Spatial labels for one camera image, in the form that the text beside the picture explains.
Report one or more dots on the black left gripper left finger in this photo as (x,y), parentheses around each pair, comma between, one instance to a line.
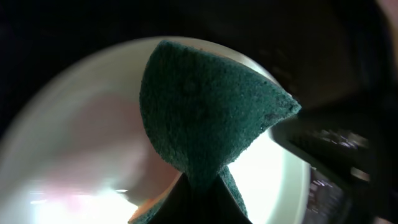
(178,207)

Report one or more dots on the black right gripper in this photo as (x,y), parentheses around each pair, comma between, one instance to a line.
(353,161)

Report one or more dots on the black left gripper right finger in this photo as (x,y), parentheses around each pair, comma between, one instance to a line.
(217,206)

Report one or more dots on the green yellow sponge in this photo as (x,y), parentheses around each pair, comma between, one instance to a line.
(200,111)

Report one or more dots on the light blue plate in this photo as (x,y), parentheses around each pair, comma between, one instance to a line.
(78,153)

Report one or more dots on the round black tray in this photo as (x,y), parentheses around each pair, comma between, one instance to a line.
(320,51)

